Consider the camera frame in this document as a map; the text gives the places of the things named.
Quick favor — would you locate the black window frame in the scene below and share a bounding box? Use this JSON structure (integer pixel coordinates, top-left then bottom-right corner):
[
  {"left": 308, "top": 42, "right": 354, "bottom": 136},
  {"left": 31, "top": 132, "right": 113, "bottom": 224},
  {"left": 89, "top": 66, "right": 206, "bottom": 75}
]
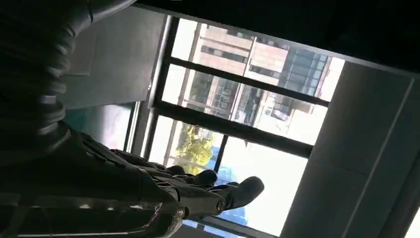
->
[{"left": 123, "top": 14, "right": 346, "bottom": 238}]

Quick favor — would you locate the yellow-green tree outside window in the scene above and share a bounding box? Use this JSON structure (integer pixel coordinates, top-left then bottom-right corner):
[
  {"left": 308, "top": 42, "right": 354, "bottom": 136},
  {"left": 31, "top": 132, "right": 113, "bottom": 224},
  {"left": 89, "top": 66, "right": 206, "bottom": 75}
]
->
[{"left": 174, "top": 124, "right": 214, "bottom": 176}]

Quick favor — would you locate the ribbed grey right arm sleeve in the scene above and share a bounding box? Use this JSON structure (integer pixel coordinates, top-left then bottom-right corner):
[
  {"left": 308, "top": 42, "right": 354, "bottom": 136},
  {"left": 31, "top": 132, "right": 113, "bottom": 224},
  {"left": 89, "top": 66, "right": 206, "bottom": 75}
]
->
[{"left": 0, "top": 0, "right": 91, "bottom": 162}]

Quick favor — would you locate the pale building outside window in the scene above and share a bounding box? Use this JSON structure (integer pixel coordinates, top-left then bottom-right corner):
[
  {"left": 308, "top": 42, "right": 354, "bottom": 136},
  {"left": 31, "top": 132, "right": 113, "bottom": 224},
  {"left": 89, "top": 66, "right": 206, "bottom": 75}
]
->
[{"left": 170, "top": 19, "right": 345, "bottom": 146}]

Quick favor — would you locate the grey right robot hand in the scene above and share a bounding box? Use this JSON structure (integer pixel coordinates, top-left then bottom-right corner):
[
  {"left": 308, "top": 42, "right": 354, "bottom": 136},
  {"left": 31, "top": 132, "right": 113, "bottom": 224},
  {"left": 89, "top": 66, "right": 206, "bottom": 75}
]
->
[{"left": 0, "top": 0, "right": 265, "bottom": 238}]

